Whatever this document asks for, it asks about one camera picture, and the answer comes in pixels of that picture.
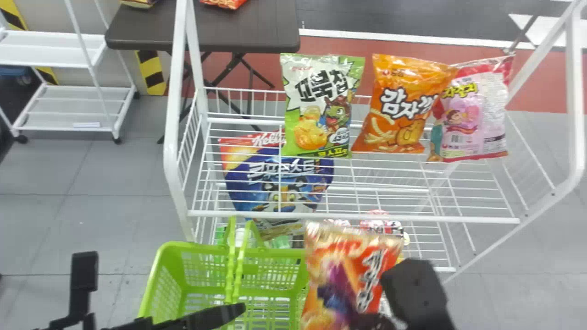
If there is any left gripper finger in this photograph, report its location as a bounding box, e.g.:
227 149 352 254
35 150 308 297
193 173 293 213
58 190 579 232
102 302 247 330

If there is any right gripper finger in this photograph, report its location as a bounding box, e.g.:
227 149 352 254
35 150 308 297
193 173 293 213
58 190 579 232
350 313 398 330

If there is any red snack packet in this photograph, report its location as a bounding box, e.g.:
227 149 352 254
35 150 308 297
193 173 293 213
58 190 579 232
300 221 405 330

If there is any green basket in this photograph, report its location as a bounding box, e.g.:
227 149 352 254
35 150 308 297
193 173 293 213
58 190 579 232
137 216 310 330

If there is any red noodle cup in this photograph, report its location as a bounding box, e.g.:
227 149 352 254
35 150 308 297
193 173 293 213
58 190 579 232
359 209 410 247

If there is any blue cereal bag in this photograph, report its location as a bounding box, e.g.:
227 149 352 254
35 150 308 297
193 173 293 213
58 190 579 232
218 132 335 240

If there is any orange snack packet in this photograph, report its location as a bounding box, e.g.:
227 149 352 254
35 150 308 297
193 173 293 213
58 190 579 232
199 0 249 11
351 53 459 154

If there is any green snack packet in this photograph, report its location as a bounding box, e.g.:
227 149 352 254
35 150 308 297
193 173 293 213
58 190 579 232
280 53 366 159

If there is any pink snack packet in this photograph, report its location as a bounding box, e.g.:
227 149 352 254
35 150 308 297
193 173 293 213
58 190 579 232
427 55 515 163

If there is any dark side table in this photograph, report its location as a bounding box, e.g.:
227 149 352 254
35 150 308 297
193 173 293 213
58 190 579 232
104 0 301 144

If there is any white shelf trolley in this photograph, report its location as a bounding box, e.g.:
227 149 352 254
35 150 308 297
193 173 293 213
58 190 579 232
0 0 140 145

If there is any white wire rack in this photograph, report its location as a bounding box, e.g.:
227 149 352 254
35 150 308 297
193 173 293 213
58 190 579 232
163 0 587 286

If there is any yellow black striped post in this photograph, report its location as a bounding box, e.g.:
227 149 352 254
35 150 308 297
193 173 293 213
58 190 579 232
135 50 167 96
0 0 59 86

